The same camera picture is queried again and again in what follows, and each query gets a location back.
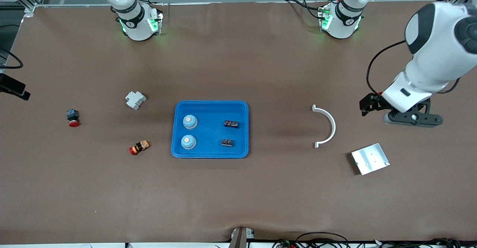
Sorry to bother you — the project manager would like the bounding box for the blue call bell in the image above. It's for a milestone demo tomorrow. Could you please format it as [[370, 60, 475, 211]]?
[[183, 114, 199, 130], [181, 134, 197, 150]]

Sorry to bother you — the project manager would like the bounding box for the blue plastic tray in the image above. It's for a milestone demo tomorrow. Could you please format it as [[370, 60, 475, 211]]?
[[171, 100, 249, 159]]

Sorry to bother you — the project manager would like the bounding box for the aluminium plate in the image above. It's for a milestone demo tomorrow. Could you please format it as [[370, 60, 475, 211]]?
[[350, 143, 391, 176]]

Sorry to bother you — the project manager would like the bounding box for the red push button black body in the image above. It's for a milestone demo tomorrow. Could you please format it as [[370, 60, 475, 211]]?
[[66, 109, 81, 128]]

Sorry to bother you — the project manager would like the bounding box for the white circuit breaker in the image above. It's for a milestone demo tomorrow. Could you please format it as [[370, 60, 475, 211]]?
[[125, 91, 147, 111]]

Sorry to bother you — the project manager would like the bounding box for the red emergency stop yellow body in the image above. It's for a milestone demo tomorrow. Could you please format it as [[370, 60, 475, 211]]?
[[129, 140, 151, 156]]

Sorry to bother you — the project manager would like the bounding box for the brown table mat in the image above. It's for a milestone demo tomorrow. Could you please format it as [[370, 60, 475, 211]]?
[[0, 1, 477, 245]]

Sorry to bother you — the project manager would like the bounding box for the metal table clamp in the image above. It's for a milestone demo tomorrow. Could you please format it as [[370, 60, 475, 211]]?
[[229, 227, 256, 248]]

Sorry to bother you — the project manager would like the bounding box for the white curved plastic bracket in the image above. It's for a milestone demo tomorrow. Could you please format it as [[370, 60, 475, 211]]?
[[312, 105, 337, 149]]

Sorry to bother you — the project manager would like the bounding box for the black left arm base cable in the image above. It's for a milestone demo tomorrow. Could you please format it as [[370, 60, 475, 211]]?
[[285, 0, 325, 19]]

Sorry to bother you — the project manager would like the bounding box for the black cable loop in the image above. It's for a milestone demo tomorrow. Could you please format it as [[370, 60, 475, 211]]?
[[296, 232, 350, 248]]

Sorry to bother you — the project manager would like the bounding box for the black cable bundle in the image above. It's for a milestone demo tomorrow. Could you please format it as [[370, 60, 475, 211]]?
[[373, 238, 477, 248]]

